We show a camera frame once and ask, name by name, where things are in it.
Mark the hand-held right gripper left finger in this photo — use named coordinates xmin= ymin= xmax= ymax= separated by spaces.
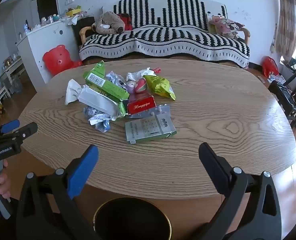
xmin=16 ymin=144 xmax=101 ymax=240

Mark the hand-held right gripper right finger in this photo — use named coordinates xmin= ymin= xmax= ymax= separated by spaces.
xmin=199 ymin=142 xmax=282 ymax=240

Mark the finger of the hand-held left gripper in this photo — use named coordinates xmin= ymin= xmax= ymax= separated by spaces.
xmin=0 ymin=119 xmax=21 ymax=140
xmin=12 ymin=122 xmax=38 ymax=143

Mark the black gold-rimmed trash bin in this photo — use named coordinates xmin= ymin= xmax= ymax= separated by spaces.
xmin=93 ymin=197 xmax=172 ymax=240

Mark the grey green medicine box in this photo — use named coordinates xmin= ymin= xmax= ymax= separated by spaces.
xmin=124 ymin=114 xmax=177 ymax=145

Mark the silver blister pack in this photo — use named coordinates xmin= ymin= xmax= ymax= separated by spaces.
xmin=126 ymin=104 xmax=171 ymax=119

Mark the red cardboard box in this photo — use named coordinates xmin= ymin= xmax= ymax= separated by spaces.
xmin=127 ymin=95 xmax=156 ymax=115

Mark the green snack bag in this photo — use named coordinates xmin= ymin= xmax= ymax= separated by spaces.
xmin=143 ymin=74 xmax=176 ymax=101

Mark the blue white crumpled wrapper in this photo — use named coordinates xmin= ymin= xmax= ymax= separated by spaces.
xmin=82 ymin=106 xmax=112 ymax=133

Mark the white side table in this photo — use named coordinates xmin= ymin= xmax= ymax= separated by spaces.
xmin=0 ymin=55 xmax=24 ymax=103

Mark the clear plastic bag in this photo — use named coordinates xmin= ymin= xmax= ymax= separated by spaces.
xmin=78 ymin=85 xmax=126 ymax=121

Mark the red bear stool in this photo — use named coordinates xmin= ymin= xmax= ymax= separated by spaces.
xmin=43 ymin=44 xmax=82 ymax=77

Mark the green wrapper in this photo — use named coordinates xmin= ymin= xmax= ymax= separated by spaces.
xmin=83 ymin=60 xmax=130 ymax=101

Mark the white cabinet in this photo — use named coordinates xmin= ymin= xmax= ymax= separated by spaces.
xmin=16 ymin=20 xmax=80 ymax=84

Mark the black wooden chair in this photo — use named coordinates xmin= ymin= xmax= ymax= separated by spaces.
xmin=268 ymin=62 xmax=296 ymax=128

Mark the red and white wrapper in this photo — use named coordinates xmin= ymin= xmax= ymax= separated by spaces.
xmin=134 ymin=78 xmax=147 ymax=93

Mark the white crumpled paper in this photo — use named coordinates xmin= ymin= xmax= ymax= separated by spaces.
xmin=126 ymin=67 xmax=156 ymax=82

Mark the pile of small bottles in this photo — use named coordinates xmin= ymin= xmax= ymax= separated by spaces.
xmin=18 ymin=14 xmax=64 ymax=34

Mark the wooden sofa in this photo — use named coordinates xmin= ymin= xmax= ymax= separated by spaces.
xmin=78 ymin=0 xmax=251 ymax=69

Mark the red bag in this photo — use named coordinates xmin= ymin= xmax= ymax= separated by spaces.
xmin=261 ymin=56 xmax=279 ymax=78

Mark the dark doorway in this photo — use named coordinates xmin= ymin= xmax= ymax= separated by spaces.
xmin=36 ymin=0 xmax=57 ymax=23

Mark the yellow green box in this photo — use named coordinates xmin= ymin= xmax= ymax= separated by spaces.
xmin=66 ymin=5 xmax=82 ymax=17

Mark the black white striped blanket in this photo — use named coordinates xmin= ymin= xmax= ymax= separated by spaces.
xmin=78 ymin=0 xmax=250 ymax=68

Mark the brown plush toy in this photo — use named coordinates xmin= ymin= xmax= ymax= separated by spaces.
xmin=92 ymin=11 xmax=126 ymax=35

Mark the pink floral pillow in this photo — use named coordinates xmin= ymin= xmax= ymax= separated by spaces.
xmin=208 ymin=15 xmax=246 ymax=39

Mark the red cushion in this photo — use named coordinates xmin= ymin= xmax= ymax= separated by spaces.
xmin=117 ymin=13 xmax=133 ymax=31

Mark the brown patterned curtain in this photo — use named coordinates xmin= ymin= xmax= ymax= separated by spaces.
xmin=274 ymin=0 xmax=296 ymax=62

